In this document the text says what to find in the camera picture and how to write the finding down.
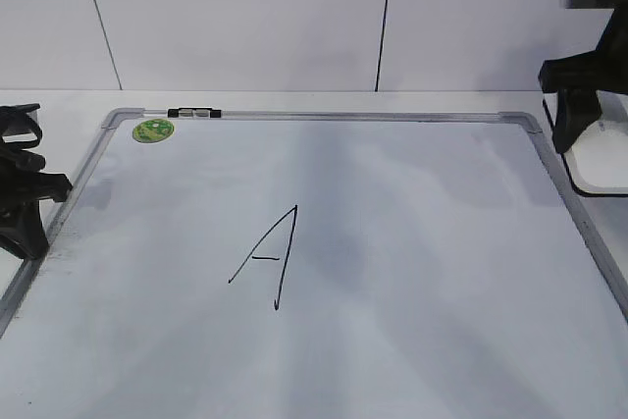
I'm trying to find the white board eraser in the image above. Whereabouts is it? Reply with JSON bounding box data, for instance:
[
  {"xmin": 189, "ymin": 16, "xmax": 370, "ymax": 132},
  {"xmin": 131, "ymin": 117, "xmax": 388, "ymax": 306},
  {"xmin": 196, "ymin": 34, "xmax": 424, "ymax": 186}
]
[{"xmin": 561, "ymin": 91, "xmax": 627, "ymax": 198}]

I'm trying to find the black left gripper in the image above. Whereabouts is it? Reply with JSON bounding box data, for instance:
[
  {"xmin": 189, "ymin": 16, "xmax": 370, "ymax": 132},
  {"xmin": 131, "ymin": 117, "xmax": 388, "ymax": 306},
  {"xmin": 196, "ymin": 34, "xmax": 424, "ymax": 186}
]
[{"xmin": 1, "ymin": 141, "xmax": 73, "ymax": 260}]

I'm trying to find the round green magnet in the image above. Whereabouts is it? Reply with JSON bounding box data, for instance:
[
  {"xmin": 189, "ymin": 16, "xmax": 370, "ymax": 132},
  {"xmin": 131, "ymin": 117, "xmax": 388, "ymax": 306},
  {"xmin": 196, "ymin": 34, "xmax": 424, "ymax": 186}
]
[{"xmin": 131, "ymin": 119, "xmax": 175, "ymax": 144}]

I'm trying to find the white board with grey frame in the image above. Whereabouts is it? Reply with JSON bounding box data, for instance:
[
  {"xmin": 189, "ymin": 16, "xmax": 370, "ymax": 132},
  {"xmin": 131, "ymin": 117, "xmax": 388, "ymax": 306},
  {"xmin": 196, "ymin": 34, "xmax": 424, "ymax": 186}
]
[{"xmin": 1, "ymin": 112, "xmax": 627, "ymax": 418}]

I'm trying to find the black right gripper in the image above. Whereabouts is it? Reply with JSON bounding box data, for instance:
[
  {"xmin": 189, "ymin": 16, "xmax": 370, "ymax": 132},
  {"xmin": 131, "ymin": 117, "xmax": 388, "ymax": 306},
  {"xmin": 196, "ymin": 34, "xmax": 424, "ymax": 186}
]
[{"xmin": 539, "ymin": 6, "xmax": 627, "ymax": 153}]

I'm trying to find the black clear marker clip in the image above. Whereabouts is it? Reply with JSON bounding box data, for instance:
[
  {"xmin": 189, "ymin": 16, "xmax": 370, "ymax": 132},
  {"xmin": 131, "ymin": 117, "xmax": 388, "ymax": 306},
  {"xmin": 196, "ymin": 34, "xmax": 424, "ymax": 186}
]
[{"xmin": 167, "ymin": 107, "xmax": 222, "ymax": 119}]

